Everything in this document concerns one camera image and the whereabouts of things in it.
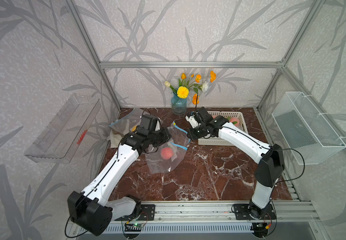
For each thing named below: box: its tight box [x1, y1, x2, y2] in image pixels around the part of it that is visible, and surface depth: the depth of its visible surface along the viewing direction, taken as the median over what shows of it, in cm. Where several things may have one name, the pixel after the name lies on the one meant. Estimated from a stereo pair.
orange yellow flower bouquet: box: [164, 71, 217, 105], surface depth 100 cm
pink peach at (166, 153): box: [160, 147, 174, 160], surface depth 87 cm
